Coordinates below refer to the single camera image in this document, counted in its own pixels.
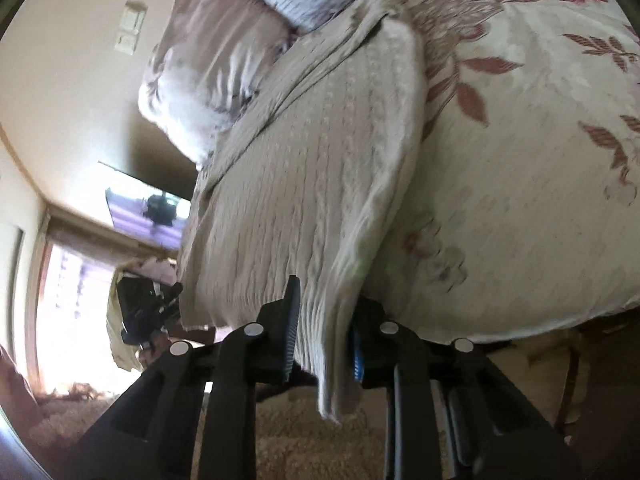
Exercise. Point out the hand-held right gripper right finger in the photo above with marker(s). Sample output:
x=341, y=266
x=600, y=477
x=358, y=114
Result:
x=358, y=355

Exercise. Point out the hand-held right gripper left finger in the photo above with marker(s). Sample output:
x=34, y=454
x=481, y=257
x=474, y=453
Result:
x=289, y=340

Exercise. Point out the cream knitted blanket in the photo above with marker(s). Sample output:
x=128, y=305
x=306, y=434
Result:
x=320, y=185

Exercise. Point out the bright window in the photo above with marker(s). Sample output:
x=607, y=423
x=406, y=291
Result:
x=70, y=310

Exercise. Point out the beige shaggy rug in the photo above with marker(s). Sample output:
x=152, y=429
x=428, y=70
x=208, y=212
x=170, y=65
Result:
x=290, y=435

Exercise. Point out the mauve satin pillow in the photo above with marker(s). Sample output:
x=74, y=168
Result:
x=210, y=70

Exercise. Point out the floral bedspread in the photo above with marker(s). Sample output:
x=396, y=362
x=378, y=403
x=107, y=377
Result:
x=525, y=170

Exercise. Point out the dark wooden furniture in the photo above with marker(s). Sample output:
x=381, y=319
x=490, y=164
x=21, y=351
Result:
x=605, y=400

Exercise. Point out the beige wall switch plate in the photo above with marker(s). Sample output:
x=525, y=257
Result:
x=131, y=27

